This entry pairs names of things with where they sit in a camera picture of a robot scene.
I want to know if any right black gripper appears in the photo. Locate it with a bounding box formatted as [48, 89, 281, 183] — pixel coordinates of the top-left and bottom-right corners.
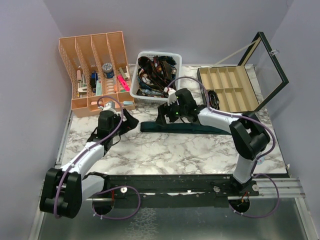
[154, 98, 187, 127]

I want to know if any dark green tie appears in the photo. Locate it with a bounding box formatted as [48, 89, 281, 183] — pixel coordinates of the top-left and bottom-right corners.
[140, 121, 231, 135]

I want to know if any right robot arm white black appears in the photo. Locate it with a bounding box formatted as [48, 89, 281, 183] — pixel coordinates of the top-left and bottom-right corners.
[155, 87, 270, 196]

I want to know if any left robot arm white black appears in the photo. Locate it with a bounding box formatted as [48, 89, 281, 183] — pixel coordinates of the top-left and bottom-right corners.
[39, 109, 139, 219]

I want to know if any pile of patterned ties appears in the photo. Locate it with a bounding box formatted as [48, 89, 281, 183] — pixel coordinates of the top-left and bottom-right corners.
[137, 55, 177, 98]

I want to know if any light blue eraser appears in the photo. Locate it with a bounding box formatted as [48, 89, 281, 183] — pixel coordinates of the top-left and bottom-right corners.
[123, 101, 135, 106]

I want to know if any pink highlighter marker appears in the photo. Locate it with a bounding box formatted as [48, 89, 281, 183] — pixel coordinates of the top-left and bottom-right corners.
[117, 75, 130, 92]

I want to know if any rolled patterned tie in box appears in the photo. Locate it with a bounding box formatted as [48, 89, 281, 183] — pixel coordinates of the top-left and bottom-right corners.
[207, 90, 220, 110]

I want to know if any blue round tin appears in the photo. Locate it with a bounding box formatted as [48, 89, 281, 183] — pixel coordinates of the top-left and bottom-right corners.
[102, 62, 115, 79]

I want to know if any orange desk file organizer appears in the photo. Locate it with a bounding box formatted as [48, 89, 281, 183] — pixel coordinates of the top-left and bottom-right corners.
[58, 31, 136, 118]

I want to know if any black tie storage box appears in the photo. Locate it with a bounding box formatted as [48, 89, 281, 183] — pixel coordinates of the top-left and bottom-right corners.
[197, 31, 289, 113]

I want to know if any light blue scissors package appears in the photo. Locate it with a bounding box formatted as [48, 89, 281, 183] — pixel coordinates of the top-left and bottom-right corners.
[256, 156, 265, 165]

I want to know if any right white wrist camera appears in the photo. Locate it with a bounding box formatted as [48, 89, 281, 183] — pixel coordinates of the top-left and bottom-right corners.
[164, 87, 179, 106]

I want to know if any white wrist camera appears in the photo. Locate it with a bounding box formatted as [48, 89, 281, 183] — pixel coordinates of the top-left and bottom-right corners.
[164, 87, 179, 106]
[98, 101, 117, 114]

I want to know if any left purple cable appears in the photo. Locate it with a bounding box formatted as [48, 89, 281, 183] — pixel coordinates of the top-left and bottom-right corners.
[53, 96, 142, 221]

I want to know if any purple cable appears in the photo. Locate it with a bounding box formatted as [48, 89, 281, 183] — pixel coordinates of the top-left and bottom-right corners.
[163, 76, 280, 218]
[53, 96, 142, 221]

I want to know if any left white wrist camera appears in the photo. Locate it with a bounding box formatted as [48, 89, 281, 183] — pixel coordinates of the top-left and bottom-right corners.
[98, 101, 117, 114]

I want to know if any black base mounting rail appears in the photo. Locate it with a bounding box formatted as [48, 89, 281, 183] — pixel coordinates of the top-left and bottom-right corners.
[82, 172, 259, 209]

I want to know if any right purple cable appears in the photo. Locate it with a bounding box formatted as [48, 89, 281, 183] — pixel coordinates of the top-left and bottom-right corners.
[163, 76, 280, 218]

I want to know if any aluminium frame rail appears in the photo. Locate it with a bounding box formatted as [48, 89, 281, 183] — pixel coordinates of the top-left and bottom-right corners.
[39, 177, 306, 201]

